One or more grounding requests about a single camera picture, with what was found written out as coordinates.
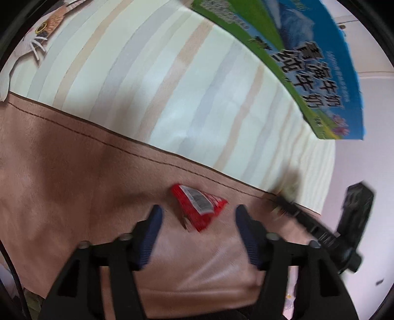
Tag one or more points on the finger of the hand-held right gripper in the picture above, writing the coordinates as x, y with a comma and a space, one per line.
307, 221

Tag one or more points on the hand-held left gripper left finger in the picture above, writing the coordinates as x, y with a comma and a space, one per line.
150, 237

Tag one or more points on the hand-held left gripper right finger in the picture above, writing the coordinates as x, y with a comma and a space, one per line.
247, 237

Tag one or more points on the small red snack packet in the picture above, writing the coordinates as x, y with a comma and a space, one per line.
197, 215

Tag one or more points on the blue printed milk carton box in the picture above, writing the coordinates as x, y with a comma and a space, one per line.
307, 61

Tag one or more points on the striped cat print bedsheet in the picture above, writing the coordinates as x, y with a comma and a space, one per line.
92, 153

